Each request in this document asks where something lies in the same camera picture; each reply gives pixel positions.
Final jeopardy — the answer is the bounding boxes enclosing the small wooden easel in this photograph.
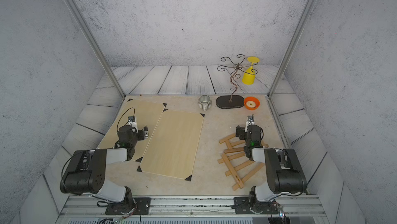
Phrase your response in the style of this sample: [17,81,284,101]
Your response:
[219,134,253,155]

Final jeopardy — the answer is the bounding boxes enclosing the wooden board black corners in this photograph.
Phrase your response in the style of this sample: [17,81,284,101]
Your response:
[98,97,167,162]
[137,109,205,181]

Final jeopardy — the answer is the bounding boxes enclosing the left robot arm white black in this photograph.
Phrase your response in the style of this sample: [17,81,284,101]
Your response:
[60,125,151,216]

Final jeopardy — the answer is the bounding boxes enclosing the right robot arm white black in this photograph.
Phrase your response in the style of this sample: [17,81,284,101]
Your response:
[234,124,308,214]

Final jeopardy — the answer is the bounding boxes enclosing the metal scroll stand dark base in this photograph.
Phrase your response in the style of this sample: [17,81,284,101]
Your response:
[216,54,251,110]

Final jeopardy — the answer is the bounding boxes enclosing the striped ceramic mug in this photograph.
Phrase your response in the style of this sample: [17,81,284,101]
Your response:
[198,95,212,112]

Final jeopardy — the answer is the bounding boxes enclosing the yellow plastic wine glass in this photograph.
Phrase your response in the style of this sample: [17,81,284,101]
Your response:
[242,56,260,85]

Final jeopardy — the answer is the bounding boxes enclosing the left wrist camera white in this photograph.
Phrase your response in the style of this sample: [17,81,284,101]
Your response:
[126,116,138,132]

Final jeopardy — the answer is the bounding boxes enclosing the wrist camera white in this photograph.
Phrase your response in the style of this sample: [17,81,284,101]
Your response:
[126,116,138,132]
[245,114,254,132]

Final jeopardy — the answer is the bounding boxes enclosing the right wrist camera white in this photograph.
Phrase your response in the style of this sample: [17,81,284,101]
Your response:
[245,114,254,132]

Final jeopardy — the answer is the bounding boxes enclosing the left camera black cable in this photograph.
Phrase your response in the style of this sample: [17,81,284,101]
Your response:
[116,107,136,133]

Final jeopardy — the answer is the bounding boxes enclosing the orange bowl with white ring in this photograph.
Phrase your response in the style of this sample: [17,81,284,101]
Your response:
[244,97,261,111]

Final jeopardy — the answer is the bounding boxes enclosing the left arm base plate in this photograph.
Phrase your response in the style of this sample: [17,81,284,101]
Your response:
[105,197,152,216]

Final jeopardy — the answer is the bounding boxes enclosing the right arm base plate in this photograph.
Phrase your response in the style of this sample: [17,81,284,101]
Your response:
[231,197,279,215]

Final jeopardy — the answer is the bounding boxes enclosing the aluminium mounting rail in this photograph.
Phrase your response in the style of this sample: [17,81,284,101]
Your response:
[56,195,329,224]

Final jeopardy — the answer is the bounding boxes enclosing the right metal frame post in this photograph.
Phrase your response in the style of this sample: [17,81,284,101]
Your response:
[268,0,316,99]

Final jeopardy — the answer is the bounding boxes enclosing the metal frame post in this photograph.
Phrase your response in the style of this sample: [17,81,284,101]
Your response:
[64,0,126,99]
[268,0,316,99]

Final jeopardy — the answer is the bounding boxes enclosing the left metal frame post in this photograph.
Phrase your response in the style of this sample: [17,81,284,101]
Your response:
[64,0,126,99]

